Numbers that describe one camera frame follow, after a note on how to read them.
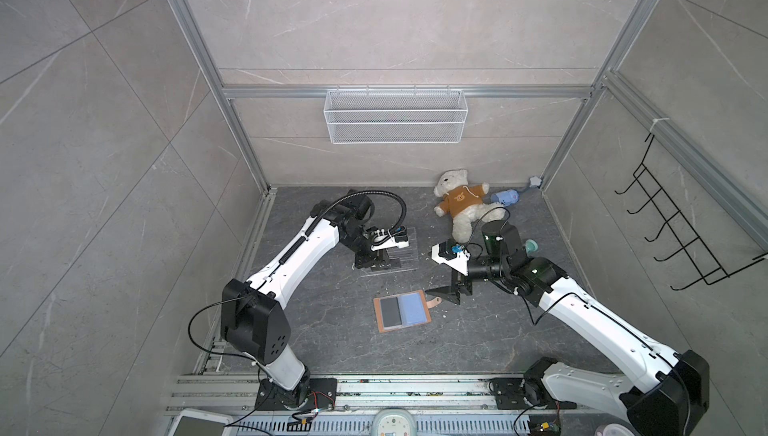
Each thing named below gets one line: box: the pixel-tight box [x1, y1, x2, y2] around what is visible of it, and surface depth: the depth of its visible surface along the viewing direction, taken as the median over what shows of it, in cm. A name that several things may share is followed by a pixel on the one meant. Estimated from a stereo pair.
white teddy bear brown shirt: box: [434, 169, 505, 244], surface depth 109 cm
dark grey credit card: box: [380, 297, 402, 327], surface depth 88 cm
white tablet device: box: [168, 409, 233, 436], surface depth 67 cm
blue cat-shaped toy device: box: [490, 189, 520, 207], surface depth 113 cm
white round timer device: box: [372, 408, 416, 436], surface depth 69 cm
